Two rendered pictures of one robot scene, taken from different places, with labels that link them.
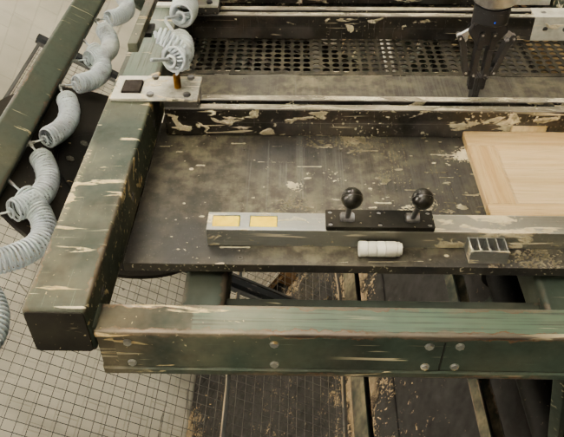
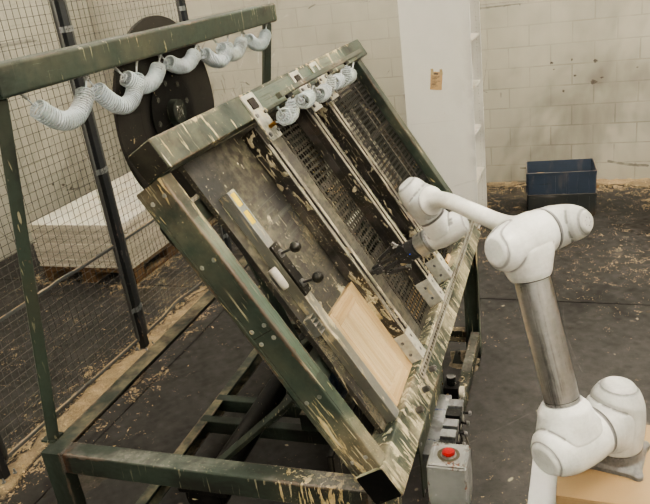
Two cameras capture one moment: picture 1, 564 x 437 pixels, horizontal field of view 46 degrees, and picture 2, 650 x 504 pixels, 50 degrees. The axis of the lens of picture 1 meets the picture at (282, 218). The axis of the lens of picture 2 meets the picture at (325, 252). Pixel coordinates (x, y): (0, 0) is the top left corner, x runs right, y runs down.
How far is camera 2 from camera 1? 107 cm
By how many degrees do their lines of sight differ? 16
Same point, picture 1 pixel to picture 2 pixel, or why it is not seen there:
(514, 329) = (298, 352)
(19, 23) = not seen: outside the picture
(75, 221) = (190, 130)
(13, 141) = (156, 46)
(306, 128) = (296, 205)
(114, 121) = (234, 109)
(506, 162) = (353, 310)
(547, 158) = (369, 327)
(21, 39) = not seen: outside the picture
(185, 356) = (175, 226)
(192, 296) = not seen: hidden behind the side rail
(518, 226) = (334, 331)
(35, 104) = (180, 40)
